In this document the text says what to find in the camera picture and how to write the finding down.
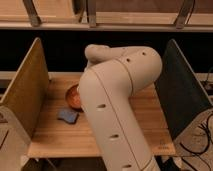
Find wooden shelf rail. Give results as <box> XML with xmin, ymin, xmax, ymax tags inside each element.
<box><xmin>0</xmin><ymin>0</ymin><xmax>213</xmax><ymax>32</ymax></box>

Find tan wooden left side panel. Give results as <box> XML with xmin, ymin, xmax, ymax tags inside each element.
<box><xmin>0</xmin><ymin>38</ymin><xmax>49</xmax><ymax>145</ymax></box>

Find blue sponge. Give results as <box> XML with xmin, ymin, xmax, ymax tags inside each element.
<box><xmin>57</xmin><ymin>108</ymin><xmax>79</xmax><ymax>124</ymax></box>

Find dark green right side panel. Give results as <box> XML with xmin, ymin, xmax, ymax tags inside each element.
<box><xmin>155</xmin><ymin>39</ymin><xmax>213</xmax><ymax>141</ymax></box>

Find orange ceramic bowl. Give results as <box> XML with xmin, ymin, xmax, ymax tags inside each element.
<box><xmin>65</xmin><ymin>84</ymin><xmax>82</xmax><ymax>111</ymax></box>

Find black cables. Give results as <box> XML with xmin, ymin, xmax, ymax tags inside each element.
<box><xmin>179</xmin><ymin>111</ymin><xmax>213</xmax><ymax>171</ymax></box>

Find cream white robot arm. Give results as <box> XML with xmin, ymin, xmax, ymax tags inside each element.
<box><xmin>78</xmin><ymin>44</ymin><xmax>162</xmax><ymax>171</ymax></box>

